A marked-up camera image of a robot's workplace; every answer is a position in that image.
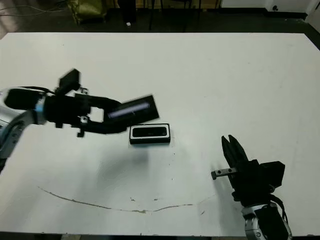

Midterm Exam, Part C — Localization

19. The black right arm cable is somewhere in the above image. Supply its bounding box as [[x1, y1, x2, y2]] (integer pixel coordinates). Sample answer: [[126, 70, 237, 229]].
[[268, 193, 291, 226]]

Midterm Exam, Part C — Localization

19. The olive green bag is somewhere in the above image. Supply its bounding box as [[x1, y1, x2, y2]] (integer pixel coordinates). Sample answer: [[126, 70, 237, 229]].
[[70, 0, 107, 25]]

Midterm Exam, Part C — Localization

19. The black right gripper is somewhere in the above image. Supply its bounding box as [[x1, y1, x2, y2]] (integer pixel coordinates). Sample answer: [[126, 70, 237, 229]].
[[211, 134, 274, 208]]

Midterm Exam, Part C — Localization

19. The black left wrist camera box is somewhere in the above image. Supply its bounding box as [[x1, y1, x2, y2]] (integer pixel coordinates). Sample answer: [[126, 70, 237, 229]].
[[58, 69, 82, 96]]

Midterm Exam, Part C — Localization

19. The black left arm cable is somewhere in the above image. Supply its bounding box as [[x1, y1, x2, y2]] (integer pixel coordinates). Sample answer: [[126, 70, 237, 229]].
[[21, 86, 59, 97]]

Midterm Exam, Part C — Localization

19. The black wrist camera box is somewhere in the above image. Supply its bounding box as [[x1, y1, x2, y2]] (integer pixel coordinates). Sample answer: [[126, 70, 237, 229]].
[[58, 69, 82, 96], [259, 161, 286, 189]]

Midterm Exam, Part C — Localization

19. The black box with white inlay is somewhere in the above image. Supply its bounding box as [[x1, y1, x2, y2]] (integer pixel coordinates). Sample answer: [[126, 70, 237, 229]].
[[129, 123, 172, 146]]

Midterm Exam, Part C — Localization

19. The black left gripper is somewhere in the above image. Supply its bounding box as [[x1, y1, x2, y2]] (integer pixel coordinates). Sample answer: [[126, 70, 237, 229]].
[[43, 87, 131, 138]]

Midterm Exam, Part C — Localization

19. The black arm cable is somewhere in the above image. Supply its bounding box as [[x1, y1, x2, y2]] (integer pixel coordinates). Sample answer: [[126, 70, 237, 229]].
[[21, 86, 59, 97], [268, 193, 291, 226]]

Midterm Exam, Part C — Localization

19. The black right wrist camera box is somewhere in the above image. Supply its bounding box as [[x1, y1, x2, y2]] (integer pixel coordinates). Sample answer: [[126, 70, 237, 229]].
[[259, 161, 286, 189]]

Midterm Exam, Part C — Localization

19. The black office chair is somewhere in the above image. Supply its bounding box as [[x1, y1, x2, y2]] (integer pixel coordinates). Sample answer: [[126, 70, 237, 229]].
[[148, 0, 201, 32]]

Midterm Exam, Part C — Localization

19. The grey floor cable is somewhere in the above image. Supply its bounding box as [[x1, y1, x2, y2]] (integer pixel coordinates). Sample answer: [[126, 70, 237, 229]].
[[0, 0, 73, 15]]

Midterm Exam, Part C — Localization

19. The black box lid with print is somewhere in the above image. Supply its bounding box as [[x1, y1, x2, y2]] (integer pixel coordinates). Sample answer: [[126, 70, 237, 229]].
[[107, 94, 161, 126]]

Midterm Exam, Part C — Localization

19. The black upright stand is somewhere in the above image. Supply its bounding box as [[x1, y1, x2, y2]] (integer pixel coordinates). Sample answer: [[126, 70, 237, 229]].
[[118, 0, 137, 24]]

